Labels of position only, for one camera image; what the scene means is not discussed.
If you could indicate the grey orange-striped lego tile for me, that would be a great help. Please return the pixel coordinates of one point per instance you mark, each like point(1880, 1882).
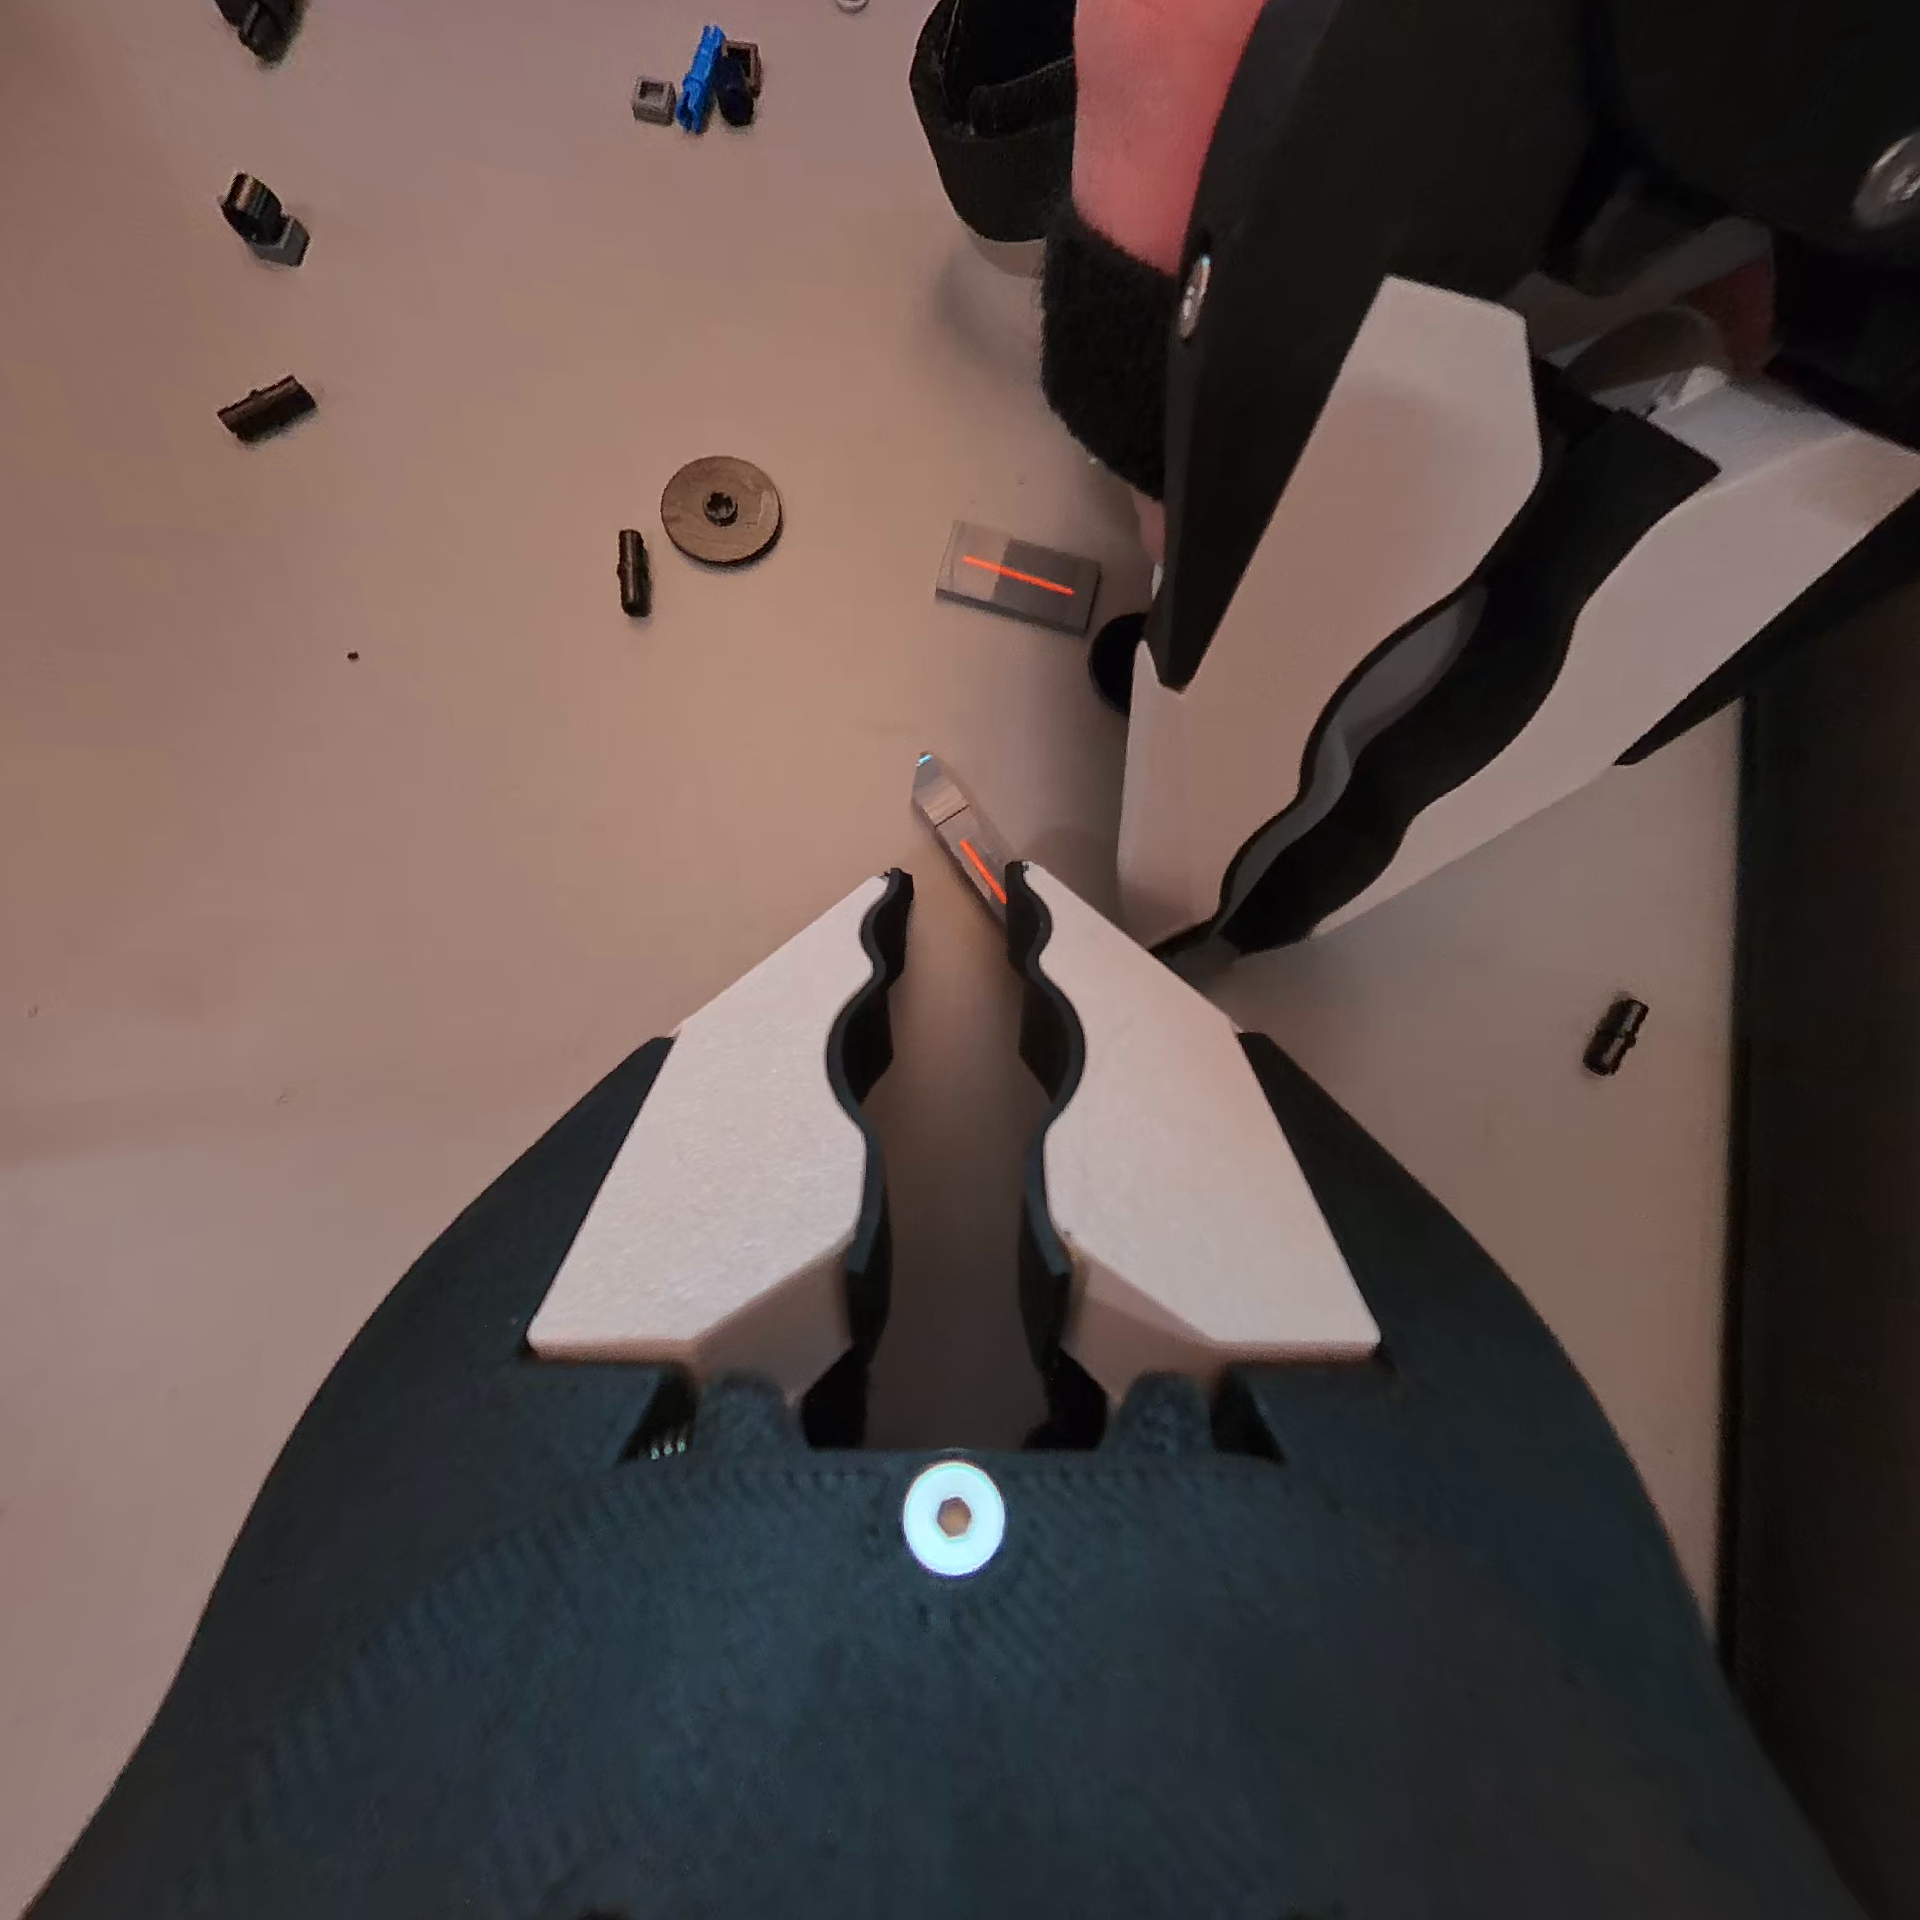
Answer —
point(1020, 578)

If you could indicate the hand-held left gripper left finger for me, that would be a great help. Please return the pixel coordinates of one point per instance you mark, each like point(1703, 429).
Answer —
point(705, 1185)

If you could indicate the black lego pin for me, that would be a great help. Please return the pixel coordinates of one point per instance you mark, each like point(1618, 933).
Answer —
point(633, 573)
point(267, 408)
point(1617, 1035)

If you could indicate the long grey orange-striped lego piece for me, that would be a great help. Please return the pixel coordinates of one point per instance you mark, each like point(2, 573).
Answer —
point(961, 833)

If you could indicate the black round lego disc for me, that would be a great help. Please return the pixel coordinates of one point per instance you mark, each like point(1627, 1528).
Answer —
point(722, 510)
point(1118, 661)

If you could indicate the black lego brick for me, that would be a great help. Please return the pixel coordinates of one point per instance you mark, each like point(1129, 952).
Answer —
point(742, 78)

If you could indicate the small grey square lego piece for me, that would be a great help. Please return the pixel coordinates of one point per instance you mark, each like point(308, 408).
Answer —
point(651, 98)

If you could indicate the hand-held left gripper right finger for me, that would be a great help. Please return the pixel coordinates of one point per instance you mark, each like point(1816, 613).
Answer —
point(1201, 1185)

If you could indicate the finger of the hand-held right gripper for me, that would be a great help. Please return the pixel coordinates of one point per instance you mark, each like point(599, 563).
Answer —
point(1320, 570)
point(1723, 599)

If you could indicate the black lego bracket piece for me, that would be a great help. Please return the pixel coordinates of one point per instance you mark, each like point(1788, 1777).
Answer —
point(259, 23)

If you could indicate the black and grey lego piece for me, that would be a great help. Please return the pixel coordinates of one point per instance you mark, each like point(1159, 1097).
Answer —
point(265, 219)

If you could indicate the blue lego piece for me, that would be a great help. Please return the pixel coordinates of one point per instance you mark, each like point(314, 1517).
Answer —
point(698, 77)

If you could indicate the person's right hand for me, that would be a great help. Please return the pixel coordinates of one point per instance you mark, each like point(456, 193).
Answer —
point(1154, 105)

